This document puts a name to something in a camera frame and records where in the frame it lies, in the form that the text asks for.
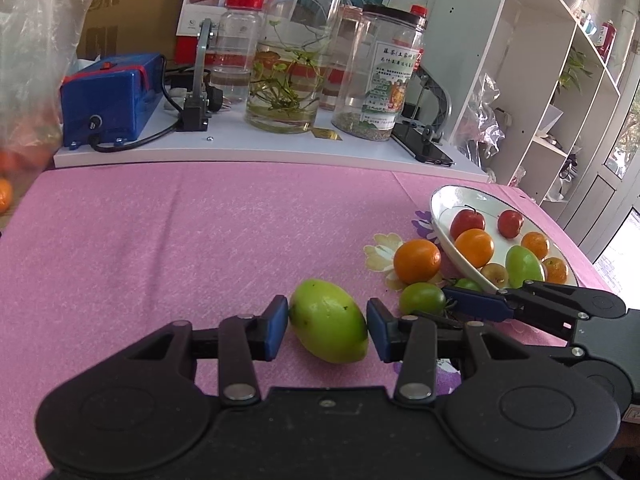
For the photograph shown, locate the green lime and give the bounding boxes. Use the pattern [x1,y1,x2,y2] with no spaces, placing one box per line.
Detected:
[454,278,484,292]
[399,283,447,315]

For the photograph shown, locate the green lime front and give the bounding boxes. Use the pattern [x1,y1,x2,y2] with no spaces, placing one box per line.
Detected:
[399,283,447,315]

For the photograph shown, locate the brown longan fruit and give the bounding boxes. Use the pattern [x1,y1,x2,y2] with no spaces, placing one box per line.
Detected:
[480,262,509,289]

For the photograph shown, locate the green mango front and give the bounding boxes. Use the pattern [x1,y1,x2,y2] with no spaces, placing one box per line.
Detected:
[506,245,544,288]

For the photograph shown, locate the green mango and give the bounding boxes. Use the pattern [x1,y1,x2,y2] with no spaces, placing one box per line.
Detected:
[288,278,369,364]
[506,245,544,288]

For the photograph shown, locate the large orange front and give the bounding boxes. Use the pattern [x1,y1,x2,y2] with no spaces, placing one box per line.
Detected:
[454,229,495,269]

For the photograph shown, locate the orange tangerine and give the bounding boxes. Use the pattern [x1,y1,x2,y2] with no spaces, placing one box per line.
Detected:
[520,231,550,261]
[541,257,568,285]

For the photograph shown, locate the small red apple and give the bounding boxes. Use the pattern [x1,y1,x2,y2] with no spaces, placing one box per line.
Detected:
[497,209,524,240]

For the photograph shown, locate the red apple with stem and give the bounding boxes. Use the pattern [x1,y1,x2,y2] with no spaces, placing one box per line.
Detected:
[449,208,486,240]

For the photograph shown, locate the white ceramic plate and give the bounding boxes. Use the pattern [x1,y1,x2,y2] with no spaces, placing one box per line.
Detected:
[429,184,580,295]

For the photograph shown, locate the crumpled clear plastic bag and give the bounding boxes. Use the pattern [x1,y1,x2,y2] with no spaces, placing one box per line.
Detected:
[452,73,504,169]

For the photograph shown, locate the pink tablecloth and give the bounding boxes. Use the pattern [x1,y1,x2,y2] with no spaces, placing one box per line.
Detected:
[0,160,622,480]

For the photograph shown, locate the grey phone stand right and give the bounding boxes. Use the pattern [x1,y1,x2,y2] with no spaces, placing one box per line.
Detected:
[412,65,451,144]

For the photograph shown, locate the grey phone stand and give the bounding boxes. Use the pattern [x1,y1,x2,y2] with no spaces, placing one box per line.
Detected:
[412,65,451,144]
[181,18,213,132]

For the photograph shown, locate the black smartphone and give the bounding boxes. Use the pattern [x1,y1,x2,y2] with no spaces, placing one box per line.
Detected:
[392,122,454,167]

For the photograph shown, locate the white raised board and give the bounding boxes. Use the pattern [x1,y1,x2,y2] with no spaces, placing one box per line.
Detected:
[53,107,489,183]

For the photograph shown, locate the small gold label plate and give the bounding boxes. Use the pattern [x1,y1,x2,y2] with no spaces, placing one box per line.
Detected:
[310,127,342,141]

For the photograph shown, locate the grey phone stand left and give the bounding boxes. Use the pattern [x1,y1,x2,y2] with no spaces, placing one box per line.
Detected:
[181,18,213,132]

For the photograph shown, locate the potted green plant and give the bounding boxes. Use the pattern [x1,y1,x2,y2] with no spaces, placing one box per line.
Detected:
[555,47,593,94]

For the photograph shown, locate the white shelving unit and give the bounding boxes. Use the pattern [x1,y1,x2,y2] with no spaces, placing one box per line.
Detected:
[423,0,620,203]

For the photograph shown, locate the cola bottle red label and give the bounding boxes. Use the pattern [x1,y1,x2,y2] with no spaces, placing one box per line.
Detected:
[409,3,430,74]

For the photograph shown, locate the blue power supply box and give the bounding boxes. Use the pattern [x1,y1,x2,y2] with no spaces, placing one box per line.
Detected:
[60,53,165,150]

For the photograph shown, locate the clear jar with green label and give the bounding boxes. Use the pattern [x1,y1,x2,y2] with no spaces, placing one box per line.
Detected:
[332,4,427,142]

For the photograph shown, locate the clear jar red lid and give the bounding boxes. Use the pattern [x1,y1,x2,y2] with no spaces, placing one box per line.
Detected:
[210,0,264,104]

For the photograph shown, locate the tall glass plant vase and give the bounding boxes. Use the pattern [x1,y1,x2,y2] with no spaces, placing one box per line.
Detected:
[244,0,346,133]

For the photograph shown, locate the cardboard box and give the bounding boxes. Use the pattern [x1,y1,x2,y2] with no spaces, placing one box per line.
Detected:
[77,0,182,60]

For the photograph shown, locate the clear plastic bag of oranges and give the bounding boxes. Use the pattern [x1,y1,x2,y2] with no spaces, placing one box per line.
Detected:
[1,0,92,211]

